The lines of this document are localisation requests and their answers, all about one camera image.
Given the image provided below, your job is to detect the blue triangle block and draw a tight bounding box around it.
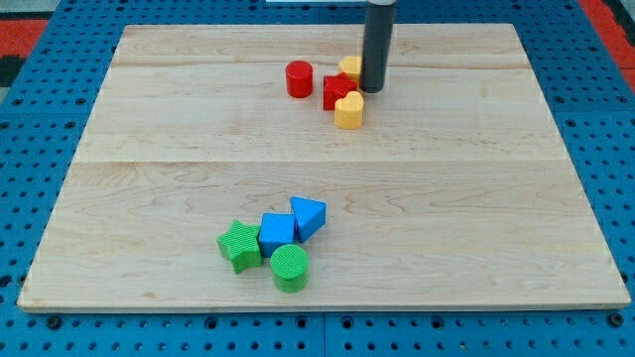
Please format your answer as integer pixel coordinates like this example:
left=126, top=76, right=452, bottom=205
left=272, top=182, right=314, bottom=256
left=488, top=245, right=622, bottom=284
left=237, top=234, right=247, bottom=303
left=290, top=196, right=326, bottom=243

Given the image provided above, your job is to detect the blue cube block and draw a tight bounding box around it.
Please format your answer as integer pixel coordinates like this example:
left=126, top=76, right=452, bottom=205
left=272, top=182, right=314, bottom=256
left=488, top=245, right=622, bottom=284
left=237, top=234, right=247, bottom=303
left=258, top=213, right=296, bottom=258

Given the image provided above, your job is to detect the yellow heart block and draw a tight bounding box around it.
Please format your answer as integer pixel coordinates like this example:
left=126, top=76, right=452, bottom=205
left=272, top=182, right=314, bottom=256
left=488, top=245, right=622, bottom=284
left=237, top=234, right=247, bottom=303
left=333, top=91, right=364, bottom=130

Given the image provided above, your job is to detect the green cylinder block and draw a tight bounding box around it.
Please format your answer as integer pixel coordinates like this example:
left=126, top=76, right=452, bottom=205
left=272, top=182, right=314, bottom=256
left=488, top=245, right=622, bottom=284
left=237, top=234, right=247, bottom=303
left=270, top=244, right=310, bottom=293

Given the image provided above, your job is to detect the red star block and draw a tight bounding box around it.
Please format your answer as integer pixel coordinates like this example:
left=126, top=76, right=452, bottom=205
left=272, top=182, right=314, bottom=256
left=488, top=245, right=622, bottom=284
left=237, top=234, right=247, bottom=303
left=322, top=72, right=357, bottom=111

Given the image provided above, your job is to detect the green star block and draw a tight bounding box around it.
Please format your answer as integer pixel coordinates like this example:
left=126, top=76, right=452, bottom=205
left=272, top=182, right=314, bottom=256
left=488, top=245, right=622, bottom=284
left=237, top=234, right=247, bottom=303
left=216, top=220, right=263, bottom=274

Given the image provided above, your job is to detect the red cylinder block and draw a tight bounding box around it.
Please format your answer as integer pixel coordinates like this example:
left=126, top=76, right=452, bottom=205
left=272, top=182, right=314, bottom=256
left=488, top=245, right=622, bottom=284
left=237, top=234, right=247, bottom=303
left=285, top=60, right=314, bottom=98

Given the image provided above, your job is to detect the yellow pentagon block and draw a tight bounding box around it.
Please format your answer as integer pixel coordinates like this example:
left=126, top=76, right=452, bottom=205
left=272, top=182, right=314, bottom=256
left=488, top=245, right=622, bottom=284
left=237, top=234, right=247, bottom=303
left=338, top=56, right=362, bottom=83

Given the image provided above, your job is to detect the light wooden board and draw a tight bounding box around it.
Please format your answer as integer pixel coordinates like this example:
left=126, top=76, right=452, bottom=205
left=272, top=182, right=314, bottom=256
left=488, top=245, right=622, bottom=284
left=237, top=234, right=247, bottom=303
left=18, top=24, right=631, bottom=313

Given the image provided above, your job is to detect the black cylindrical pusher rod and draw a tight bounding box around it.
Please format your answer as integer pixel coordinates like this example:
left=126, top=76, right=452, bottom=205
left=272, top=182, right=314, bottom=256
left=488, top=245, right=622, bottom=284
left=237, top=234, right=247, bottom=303
left=359, top=0, right=397, bottom=93

